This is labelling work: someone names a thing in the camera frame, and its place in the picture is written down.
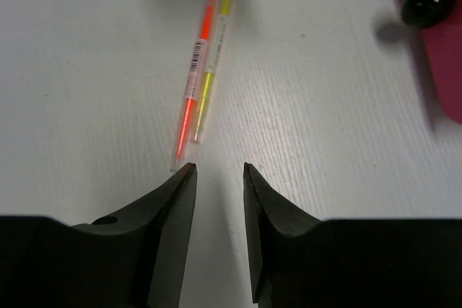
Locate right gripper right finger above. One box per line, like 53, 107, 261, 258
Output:
243, 164, 461, 307

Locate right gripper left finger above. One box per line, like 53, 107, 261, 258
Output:
1, 163, 197, 307

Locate yellow highlighter pen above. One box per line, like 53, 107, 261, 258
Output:
191, 0, 232, 143

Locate orange highlighter pen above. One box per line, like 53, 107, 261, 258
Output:
170, 0, 217, 171

